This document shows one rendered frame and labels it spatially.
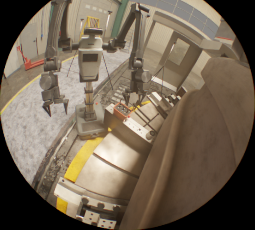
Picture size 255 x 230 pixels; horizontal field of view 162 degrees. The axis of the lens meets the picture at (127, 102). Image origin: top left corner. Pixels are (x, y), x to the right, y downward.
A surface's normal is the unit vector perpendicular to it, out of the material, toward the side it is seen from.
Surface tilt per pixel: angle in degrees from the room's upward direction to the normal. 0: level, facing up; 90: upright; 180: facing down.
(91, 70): 90
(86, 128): 0
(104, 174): 0
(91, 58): 90
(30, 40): 90
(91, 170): 0
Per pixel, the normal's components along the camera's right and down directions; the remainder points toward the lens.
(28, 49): 0.93, 0.38
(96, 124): 0.27, -0.67
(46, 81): 0.47, 0.30
